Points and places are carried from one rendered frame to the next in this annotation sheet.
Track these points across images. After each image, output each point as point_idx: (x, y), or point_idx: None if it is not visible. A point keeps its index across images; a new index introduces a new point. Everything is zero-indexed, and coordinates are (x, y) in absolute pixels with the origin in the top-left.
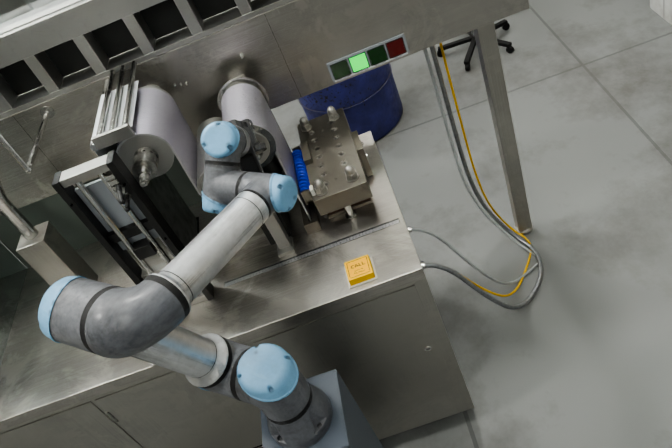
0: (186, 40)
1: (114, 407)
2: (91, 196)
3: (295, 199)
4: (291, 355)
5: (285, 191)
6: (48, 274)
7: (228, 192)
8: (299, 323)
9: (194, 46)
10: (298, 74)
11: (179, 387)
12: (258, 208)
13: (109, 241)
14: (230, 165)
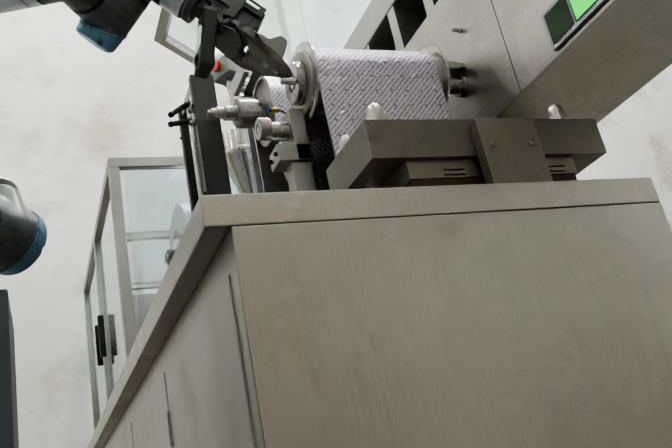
0: (422, 25)
1: (135, 446)
2: (191, 130)
3: None
4: (179, 428)
5: None
6: None
7: None
8: (179, 341)
9: (426, 30)
10: (514, 47)
11: (148, 439)
12: None
13: (195, 198)
14: None
